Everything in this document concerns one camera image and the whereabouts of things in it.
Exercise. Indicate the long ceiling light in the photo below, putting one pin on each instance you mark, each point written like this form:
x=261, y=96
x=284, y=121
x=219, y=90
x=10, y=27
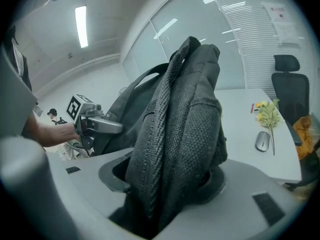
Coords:
x=81, y=26

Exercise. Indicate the black fabric backpack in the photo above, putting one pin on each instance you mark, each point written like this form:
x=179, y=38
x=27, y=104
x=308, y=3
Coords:
x=175, y=134

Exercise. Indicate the white table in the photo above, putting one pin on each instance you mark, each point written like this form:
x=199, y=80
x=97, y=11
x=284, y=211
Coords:
x=240, y=124

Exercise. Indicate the red pen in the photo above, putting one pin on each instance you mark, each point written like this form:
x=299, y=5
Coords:
x=252, y=108

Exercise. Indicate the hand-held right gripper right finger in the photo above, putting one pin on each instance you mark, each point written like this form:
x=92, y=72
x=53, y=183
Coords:
x=237, y=214

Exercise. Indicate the white window blinds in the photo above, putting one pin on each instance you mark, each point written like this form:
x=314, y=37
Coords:
x=252, y=46

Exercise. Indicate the yellow artificial flower sprig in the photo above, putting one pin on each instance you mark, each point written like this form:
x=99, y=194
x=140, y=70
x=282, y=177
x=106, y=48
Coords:
x=268, y=116

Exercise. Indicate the person's dark jacket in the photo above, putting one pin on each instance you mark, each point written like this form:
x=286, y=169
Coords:
x=21, y=64

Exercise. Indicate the plain white paper notice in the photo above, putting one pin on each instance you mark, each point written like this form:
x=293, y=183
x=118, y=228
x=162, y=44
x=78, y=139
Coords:
x=287, y=34

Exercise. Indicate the orange garment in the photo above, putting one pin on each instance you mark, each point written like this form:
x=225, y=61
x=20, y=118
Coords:
x=305, y=134

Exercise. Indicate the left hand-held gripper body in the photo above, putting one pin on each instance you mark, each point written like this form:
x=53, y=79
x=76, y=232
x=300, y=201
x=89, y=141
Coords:
x=83, y=109

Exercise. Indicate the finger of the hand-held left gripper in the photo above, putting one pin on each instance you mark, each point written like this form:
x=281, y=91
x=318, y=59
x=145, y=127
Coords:
x=107, y=126

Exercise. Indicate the black office chair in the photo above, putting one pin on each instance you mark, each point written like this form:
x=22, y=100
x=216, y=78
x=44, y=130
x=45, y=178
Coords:
x=291, y=91

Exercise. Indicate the person's left forearm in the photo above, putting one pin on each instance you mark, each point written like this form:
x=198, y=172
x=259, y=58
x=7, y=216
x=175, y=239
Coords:
x=53, y=134

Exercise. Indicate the grey computer mouse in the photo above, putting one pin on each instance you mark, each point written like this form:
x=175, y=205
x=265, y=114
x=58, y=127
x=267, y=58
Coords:
x=262, y=141

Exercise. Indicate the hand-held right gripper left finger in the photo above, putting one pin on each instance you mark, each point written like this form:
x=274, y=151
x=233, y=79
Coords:
x=85, y=181

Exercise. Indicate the white paper notice red print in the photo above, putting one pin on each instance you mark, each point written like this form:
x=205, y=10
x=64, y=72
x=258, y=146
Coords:
x=275, y=11

